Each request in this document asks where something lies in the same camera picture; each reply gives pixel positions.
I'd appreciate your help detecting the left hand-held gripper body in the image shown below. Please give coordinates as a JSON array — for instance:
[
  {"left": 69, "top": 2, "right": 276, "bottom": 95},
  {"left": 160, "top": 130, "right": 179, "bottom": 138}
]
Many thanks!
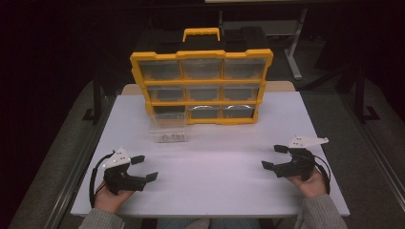
[{"left": 102, "top": 147, "right": 148, "bottom": 196}]

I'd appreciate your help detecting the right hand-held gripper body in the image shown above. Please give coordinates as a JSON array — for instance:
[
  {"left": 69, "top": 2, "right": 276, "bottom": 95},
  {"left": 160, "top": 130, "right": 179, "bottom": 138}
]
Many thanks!
[{"left": 273, "top": 135, "right": 330, "bottom": 182}]

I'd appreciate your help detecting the clear plastic drawer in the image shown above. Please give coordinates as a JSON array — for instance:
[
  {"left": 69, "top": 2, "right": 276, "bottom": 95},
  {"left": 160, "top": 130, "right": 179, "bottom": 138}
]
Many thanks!
[{"left": 148, "top": 112, "right": 188, "bottom": 143}]

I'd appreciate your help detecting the person's left hand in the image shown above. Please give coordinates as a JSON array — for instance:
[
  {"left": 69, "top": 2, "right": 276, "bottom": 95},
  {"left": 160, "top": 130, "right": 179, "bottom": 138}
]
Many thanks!
[{"left": 94, "top": 180, "right": 135, "bottom": 214}]

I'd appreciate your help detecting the person's right hand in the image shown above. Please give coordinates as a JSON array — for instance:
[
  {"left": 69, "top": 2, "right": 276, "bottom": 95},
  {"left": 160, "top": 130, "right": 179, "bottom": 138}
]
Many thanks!
[{"left": 287, "top": 166, "right": 328, "bottom": 198}]

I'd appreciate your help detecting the black metal stand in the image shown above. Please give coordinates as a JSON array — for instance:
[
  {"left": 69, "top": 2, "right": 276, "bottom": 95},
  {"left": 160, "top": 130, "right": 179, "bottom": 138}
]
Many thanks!
[
  {"left": 81, "top": 70, "right": 107, "bottom": 126},
  {"left": 353, "top": 61, "right": 382, "bottom": 124}
]

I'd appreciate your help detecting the grid of transparent organizer bins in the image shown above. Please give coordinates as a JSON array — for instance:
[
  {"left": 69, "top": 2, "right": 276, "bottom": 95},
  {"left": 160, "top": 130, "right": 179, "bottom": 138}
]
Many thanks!
[{"left": 138, "top": 57, "right": 267, "bottom": 120}]

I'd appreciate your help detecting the yellow and black organizer case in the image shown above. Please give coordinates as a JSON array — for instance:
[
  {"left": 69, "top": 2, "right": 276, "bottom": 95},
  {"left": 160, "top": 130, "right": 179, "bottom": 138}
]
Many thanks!
[{"left": 129, "top": 27, "right": 274, "bottom": 126}]

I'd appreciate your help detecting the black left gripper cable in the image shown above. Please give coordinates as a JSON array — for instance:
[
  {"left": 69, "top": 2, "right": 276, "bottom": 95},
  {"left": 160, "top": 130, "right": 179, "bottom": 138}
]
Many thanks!
[{"left": 89, "top": 152, "right": 117, "bottom": 209}]

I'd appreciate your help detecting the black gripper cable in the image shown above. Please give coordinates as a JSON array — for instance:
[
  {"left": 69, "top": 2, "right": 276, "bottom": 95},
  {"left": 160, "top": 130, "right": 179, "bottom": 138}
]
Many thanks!
[
  {"left": 312, "top": 154, "right": 332, "bottom": 196},
  {"left": 89, "top": 152, "right": 117, "bottom": 209}
]

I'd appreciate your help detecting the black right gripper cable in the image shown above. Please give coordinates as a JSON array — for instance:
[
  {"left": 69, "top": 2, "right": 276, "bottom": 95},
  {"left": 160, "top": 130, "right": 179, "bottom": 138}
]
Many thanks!
[{"left": 312, "top": 154, "right": 332, "bottom": 196}]

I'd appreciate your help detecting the white metal desk frame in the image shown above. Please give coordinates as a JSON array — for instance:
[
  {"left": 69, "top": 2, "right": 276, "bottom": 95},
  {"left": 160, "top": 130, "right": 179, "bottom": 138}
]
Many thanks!
[{"left": 219, "top": 8, "right": 309, "bottom": 81}]

